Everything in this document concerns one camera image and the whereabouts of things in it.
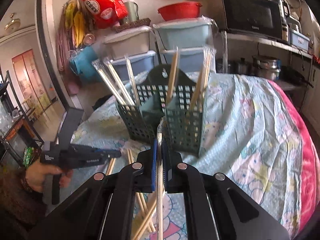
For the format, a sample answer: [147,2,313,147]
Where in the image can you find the chopsticks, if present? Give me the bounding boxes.
[101,149,164,239]
[156,118,164,240]

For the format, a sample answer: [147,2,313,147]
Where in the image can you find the dark green utensil holder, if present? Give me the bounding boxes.
[116,64,206,157]

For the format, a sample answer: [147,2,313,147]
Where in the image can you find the chopsticks compartment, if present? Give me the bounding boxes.
[92,56,140,107]
[189,47,213,111]
[165,47,179,105]

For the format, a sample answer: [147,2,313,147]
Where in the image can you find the white kitchen cabinets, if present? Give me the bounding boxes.
[301,64,320,134]

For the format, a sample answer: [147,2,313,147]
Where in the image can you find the person's left hand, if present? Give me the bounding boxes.
[25,160,73,193]

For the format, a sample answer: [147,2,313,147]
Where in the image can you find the teal hanging bag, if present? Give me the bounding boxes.
[69,47,101,84]

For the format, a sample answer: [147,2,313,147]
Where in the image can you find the blue middle left drawer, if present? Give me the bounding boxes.
[111,50,158,81]

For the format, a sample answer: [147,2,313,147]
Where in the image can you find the blue middle right drawer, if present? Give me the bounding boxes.
[159,46,216,73]

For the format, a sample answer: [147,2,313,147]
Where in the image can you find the cream top storage drawer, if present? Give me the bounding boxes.
[103,26,153,60]

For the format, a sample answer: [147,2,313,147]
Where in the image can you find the yellow hanging bags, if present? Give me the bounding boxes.
[63,0,86,48]

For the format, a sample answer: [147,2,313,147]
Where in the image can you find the ceiling lamp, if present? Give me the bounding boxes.
[4,13,21,36]

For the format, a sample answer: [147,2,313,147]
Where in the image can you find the light blue top drawer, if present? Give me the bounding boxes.
[152,16,219,50]

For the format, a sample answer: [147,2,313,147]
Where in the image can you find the pink blanket under cloth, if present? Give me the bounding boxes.
[269,81,319,236]

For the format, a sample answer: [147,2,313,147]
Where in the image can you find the stainless steel pot stack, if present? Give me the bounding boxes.
[252,55,281,81]

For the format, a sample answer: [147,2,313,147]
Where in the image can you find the wicker basket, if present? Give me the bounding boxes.
[113,18,151,33]

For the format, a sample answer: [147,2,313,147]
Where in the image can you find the black frying pan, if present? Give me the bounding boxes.
[280,66,314,88]

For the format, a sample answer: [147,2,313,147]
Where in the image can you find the red printed shopping bag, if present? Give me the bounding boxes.
[82,0,128,29]

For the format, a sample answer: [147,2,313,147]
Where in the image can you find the metal shelf rack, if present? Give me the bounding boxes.
[215,31,314,89]

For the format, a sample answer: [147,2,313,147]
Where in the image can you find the red plastic basin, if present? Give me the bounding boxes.
[158,2,202,21]

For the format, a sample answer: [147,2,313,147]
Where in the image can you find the black microwave oven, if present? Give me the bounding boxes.
[210,0,283,41]

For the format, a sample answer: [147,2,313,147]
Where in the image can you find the small blue box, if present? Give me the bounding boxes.
[289,28,310,51]

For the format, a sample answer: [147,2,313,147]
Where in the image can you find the black electric kettle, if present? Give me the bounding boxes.
[272,0,290,18]

